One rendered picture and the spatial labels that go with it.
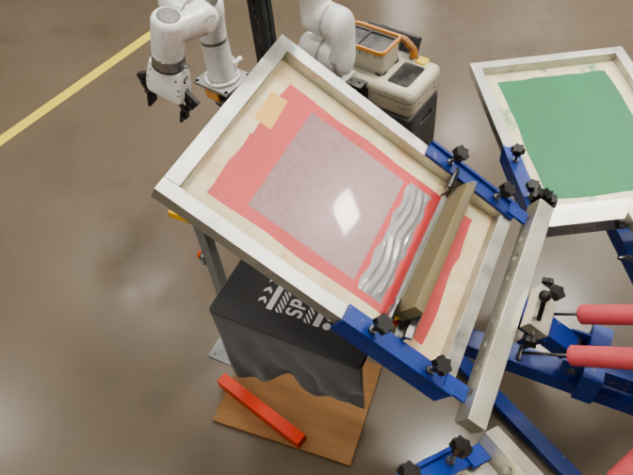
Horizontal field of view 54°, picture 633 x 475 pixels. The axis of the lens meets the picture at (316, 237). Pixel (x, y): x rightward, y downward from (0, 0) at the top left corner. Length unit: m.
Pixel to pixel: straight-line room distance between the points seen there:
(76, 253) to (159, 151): 0.81
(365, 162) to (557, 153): 0.85
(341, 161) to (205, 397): 1.51
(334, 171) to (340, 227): 0.15
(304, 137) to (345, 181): 0.15
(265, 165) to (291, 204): 0.11
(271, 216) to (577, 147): 1.23
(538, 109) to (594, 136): 0.22
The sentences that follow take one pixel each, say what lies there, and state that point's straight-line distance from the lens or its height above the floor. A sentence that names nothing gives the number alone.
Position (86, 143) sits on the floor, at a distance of 4.06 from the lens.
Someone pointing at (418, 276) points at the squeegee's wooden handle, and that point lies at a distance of 1.47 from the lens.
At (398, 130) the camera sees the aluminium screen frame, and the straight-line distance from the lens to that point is 1.69.
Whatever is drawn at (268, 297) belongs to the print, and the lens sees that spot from 1.85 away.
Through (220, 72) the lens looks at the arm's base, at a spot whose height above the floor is 1.19.
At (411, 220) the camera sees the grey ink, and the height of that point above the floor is 1.25.
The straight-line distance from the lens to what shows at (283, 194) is 1.47.
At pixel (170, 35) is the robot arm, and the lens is 1.42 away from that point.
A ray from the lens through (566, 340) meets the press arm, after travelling 1.68.
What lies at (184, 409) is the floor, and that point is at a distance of 2.80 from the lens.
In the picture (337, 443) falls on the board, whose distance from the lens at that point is 2.62.
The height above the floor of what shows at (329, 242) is 1.33.
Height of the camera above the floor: 2.47
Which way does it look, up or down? 51 degrees down
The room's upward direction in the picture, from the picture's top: 7 degrees counter-clockwise
